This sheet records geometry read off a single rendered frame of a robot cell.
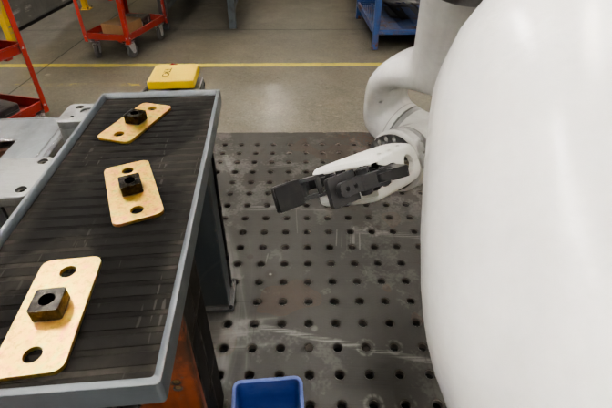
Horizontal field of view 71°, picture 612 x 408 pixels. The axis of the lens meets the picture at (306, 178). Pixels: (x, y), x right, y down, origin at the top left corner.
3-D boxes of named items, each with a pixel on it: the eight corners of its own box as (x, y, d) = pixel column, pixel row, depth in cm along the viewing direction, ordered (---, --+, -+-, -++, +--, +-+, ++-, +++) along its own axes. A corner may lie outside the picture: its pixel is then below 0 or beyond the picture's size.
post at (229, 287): (198, 283, 87) (154, 76, 61) (235, 280, 87) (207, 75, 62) (193, 314, 81) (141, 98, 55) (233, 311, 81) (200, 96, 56)
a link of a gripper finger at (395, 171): (426, 168, 46) (392, 182, 43) (374, 175, 52) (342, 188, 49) (423, 158, 46) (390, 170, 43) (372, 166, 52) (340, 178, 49)
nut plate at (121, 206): (104, 171, 38) (100, 159, 37) (148, 161, 39) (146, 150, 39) (113, 229, 32) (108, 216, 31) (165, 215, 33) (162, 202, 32)
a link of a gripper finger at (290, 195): (321, 197, 53) (280, 214, 49) (306, 198, 56) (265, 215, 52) (315, 172, 53) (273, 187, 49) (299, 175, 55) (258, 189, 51)
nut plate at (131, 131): (143, 104, 49) (141, 95, 48) (173, 108, 48) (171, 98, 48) (96, 139, 42) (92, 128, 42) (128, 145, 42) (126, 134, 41)
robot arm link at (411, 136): (443, 183, 55) (430, 189, 53) (389, 188, 62) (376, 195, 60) (427, 119, 54) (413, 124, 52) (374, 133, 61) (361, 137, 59)
